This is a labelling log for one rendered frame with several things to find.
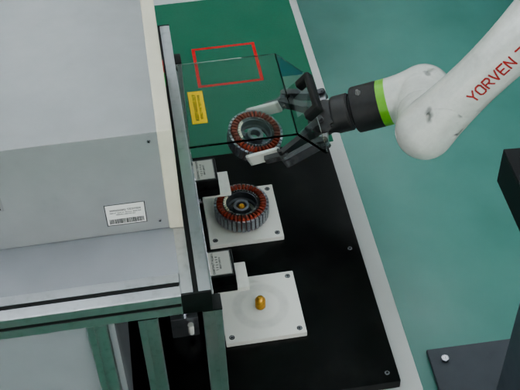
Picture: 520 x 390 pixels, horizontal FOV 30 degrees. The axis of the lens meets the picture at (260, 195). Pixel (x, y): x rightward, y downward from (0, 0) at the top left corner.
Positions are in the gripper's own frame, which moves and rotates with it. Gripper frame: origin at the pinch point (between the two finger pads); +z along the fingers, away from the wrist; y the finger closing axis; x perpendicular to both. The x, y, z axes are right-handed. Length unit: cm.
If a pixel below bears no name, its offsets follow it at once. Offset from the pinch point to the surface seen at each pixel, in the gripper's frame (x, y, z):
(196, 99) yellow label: 19.2, -4.4, 4.4
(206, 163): 5.8, -9.0, 8.4
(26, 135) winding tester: 55, -37, 13
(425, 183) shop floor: -114, 61, -13
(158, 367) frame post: 14, -56, 12
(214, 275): 9.3, -37.2, 4.3
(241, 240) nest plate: -8.1, -19.0, 6.6
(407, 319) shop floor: -102, 7, -5
